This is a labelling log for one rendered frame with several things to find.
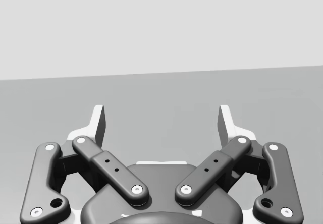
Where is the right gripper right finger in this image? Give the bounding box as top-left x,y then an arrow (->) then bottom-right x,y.
174,104 -> 304,224

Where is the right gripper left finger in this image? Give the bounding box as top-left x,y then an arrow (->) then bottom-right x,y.
19,104 -> 149,224

